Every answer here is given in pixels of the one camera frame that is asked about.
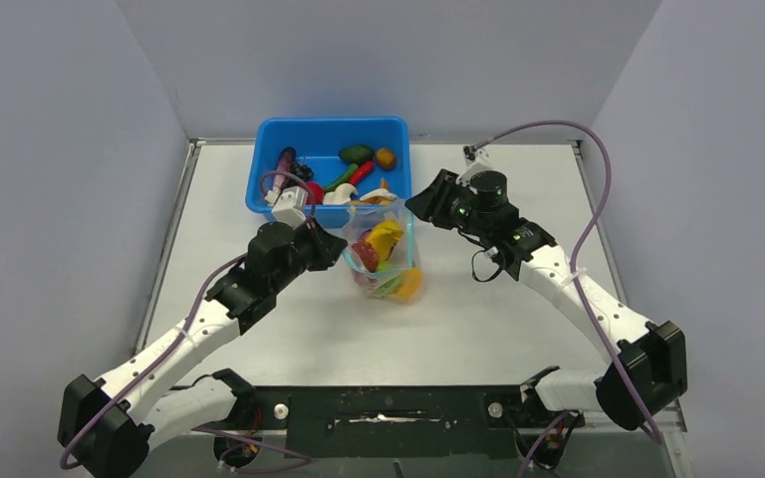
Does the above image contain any purple eggplant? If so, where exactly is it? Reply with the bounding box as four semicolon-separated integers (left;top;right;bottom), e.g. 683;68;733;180
271;146;296;194

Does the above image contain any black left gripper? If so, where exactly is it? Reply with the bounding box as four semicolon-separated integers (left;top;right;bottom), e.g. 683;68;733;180
271;216;348;293

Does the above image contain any red apple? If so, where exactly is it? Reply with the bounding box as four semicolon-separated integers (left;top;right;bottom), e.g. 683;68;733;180
307;181;325;205

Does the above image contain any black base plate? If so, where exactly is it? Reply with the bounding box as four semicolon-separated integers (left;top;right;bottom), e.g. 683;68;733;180
219;384;558;459

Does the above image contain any clear zip top bag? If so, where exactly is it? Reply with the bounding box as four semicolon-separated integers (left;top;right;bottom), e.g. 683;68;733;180
342;199;424;304

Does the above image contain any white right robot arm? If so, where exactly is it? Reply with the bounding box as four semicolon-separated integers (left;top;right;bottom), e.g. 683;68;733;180
405;169;687;430

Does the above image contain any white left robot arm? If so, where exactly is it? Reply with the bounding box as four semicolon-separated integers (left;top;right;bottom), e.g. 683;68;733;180
57;219;348;477

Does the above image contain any white mushroom upper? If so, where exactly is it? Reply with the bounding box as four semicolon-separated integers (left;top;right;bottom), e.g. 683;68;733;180
322;182;358;205

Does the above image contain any white mushroom lower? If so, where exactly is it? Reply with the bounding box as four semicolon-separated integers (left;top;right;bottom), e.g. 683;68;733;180
360;188;398;204

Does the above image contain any red chili pepper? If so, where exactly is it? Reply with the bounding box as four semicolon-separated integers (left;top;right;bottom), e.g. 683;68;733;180
348;160;376;186

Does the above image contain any red grape bunch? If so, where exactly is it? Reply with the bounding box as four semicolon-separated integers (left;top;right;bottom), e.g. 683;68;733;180
351;239;380;273

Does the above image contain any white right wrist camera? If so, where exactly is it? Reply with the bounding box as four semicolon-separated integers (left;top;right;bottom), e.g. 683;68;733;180
455;145;494;187

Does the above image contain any green chili pepper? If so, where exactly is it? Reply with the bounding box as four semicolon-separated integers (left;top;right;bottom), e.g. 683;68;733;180
323;163;359;193

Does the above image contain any brown kiwi fruit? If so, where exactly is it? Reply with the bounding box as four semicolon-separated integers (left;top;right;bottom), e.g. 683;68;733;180
375;147;398;171

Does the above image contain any dark black grape bunch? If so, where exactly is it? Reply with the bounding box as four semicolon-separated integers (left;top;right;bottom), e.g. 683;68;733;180
289;161;314;182

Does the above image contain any white mushroom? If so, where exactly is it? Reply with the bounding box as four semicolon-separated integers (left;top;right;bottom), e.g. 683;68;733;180
360;188;398;204
322;182;358;205

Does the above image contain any dark green avocado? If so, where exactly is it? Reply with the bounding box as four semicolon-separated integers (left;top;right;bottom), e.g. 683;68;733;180
338;144;376;165

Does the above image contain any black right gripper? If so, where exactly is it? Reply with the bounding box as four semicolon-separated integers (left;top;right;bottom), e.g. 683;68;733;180
407;169;491;239

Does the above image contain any blue plastic bin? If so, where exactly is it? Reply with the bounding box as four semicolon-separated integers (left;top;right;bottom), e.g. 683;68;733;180
245;116;412;220

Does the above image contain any yellow banana bunch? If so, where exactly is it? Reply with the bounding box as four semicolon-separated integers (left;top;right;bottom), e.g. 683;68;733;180
365;220;403;261

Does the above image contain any yellow bell pepper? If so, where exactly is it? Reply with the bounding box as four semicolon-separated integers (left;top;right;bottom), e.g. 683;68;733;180
392;267;423;303

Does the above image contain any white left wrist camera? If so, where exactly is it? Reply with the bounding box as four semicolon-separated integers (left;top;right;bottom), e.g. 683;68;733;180
265;186;309;228

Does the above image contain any aluminium frame rail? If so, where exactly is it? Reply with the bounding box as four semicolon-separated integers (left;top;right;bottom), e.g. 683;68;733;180
129;138;205;359

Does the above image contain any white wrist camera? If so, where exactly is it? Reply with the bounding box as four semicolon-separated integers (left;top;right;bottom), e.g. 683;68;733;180
265;186;309;228
455;145;494;187

